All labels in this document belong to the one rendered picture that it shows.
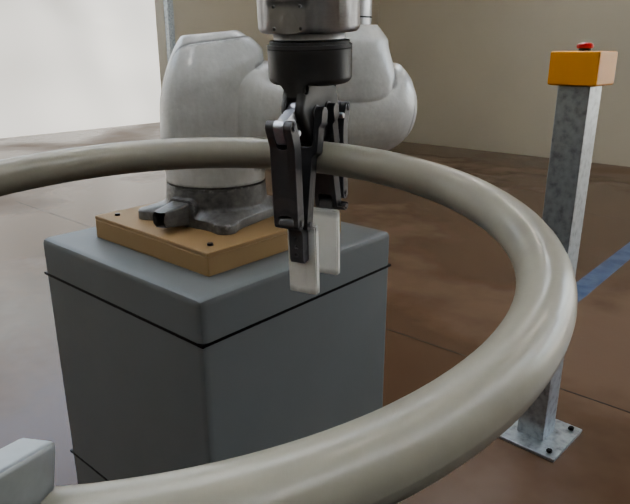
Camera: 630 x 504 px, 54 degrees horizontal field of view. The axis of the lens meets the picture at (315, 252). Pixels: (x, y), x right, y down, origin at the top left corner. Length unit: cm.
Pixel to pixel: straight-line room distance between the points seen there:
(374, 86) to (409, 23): 678
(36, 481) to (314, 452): 8
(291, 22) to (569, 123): 122
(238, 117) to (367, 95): 19
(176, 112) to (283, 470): 76
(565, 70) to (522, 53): 540
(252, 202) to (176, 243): 15
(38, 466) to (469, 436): 14
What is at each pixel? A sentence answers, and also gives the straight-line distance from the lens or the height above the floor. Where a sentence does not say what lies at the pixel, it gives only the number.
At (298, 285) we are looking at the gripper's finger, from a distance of 61.
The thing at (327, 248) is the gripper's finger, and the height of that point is 89.
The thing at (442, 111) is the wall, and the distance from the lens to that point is 748.
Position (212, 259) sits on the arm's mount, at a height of 82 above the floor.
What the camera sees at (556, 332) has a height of 97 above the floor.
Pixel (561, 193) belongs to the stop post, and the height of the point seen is 73.
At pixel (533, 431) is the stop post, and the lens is 197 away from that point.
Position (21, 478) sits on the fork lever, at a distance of 19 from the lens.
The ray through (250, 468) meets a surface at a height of 97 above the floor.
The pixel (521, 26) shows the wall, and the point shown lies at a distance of 707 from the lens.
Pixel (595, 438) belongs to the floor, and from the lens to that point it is 206.
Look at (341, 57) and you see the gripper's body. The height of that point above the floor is 108.
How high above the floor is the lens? 108
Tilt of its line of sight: 18 degrees down
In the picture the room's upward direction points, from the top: straight up
